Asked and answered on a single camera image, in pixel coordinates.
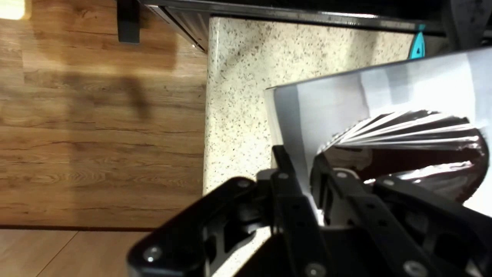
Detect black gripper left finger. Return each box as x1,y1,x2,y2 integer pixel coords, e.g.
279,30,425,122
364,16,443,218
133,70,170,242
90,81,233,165
127,144,330,277

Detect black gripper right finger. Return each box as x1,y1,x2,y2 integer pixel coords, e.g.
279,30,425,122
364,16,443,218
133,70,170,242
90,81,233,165
310,152,492,277

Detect pale blue tissue box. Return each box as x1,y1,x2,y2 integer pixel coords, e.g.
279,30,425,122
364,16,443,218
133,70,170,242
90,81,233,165
265,44,492,218

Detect black kitchen stove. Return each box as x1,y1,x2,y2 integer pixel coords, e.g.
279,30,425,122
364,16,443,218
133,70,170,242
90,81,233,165
139,0,492,52

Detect teal plastic item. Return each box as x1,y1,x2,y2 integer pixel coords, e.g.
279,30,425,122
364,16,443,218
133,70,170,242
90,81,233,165
410,22,428,61

